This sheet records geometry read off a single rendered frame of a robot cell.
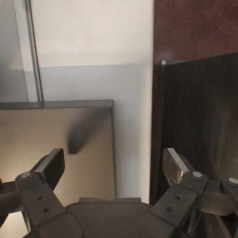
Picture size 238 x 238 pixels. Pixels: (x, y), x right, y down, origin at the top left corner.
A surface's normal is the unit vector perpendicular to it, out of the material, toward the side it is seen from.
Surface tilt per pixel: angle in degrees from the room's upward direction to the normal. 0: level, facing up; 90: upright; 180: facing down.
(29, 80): 0
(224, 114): 90
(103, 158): 0
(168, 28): 0
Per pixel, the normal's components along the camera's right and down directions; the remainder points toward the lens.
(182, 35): 0.00, 0.25
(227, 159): -1.00, 0.00
